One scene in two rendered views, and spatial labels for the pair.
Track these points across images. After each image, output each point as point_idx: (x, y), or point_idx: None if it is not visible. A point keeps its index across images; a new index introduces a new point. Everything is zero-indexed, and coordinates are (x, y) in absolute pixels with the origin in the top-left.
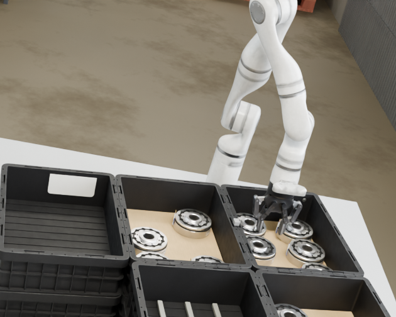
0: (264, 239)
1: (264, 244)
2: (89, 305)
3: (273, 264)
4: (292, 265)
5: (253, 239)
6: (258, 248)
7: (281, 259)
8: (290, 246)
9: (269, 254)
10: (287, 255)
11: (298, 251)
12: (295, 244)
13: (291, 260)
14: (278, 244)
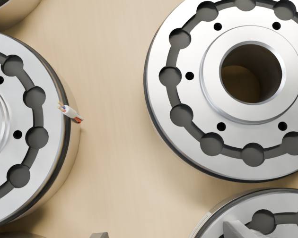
0: (204, 153)
1: (213, 81)
2: None
3: (149, 43)
4: (58, 64)
5: (283, 105)
6: (256, 26)
7: (107, 94)
8: (55, 127)
9: (186, 12)
10: (75, 109)
11: (19, 83)
12: (21, 150)
13: (61, 77)
14: (104, 219)
